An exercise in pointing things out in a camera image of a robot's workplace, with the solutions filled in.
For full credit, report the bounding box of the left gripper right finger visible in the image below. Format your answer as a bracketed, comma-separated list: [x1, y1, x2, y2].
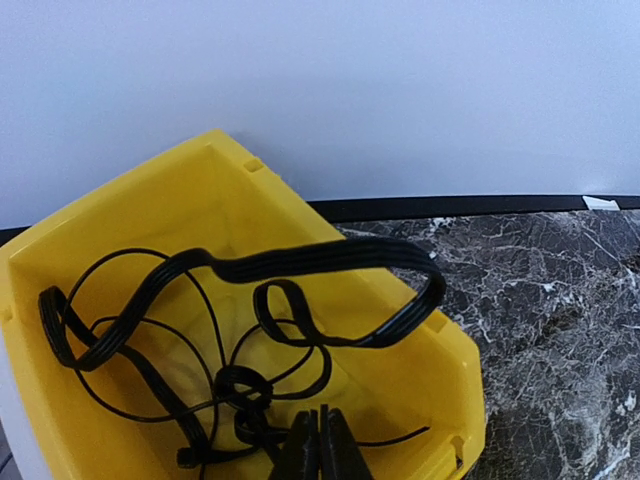
[319, 404, 373, 480]

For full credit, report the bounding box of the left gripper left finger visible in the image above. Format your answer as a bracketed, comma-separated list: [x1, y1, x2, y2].
[269, 410, 320, 480]

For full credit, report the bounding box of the yellow plastic bin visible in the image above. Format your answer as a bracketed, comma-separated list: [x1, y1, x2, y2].
[1, 131, 485, 479]

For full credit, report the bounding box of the thick black cable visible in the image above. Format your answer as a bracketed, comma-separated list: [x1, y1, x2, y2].
[38, 237, 447, 471]

